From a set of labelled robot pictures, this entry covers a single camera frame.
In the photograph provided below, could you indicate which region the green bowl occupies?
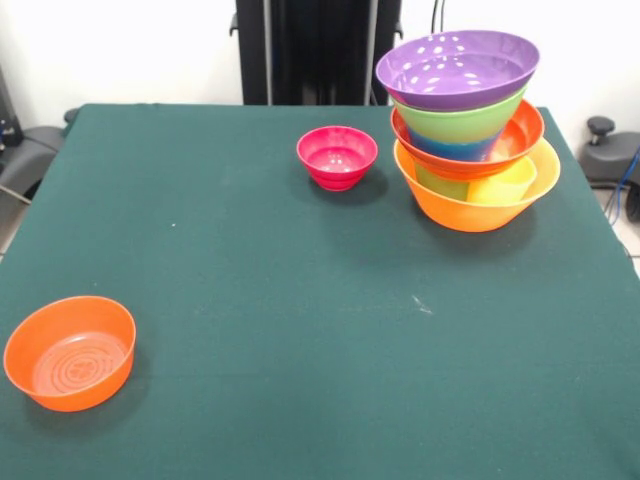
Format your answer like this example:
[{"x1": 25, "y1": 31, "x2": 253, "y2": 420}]
[{"x1": 392, "y1": 87, "x2": 529, "y2": 159}]

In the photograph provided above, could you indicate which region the yellow cup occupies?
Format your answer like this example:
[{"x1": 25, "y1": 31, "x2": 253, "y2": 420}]
[{"x1": 468, "y1": 157, "x2": 539, "y2": 205}]

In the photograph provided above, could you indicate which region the pink bowl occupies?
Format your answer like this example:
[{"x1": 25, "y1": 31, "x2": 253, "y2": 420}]
[{"x1": 296, "y1": 126, "x2": 379, "y2": 192}]

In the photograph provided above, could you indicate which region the large orange bowl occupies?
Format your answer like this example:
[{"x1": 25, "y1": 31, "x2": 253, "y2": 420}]
[{"x1": 393, "y1": 137, "x2": 561, "y2": 234}]

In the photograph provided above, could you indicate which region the wide red bowl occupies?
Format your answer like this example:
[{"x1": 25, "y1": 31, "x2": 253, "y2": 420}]
[{"x1": 390, "y1": 99, "x2": 546, "y2": 180}]

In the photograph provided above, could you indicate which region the purple bowl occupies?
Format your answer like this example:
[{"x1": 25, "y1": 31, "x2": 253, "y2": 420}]
[{"x1": 375, "y1": 29, "x2": 541, "y2": 112}]

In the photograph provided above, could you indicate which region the black hanging cable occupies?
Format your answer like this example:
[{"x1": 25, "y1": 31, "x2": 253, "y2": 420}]
[{"x1": 430, "y1": 0, "x2": 450, "y2": 37}]

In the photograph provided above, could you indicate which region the dark green table cloth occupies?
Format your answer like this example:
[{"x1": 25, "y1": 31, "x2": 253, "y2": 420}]
[{"x1": 0, "y1": 102, "x2": 640, "y2": 480}]

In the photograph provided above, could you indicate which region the green cup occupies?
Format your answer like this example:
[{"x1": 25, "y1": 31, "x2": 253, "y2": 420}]
[{"x1": 413, "y1": 162, "x2": 471, "y2": 201}]

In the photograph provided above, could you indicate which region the small orange bowl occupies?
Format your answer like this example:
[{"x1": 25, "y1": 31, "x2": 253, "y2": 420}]
[{"x1": 3, "y1": 295, "x2": 137, "y2": 413}]

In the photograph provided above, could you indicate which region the blue bowl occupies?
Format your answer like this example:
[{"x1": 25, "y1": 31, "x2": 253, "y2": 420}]
[{"x1": 407, "y1": 127, "x2": 501, "y2": 162}]

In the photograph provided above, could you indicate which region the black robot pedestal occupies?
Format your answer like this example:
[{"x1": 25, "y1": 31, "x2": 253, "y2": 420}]
[{"x1": 229, "y1": 0, "x2": 405, "y2": 106}]

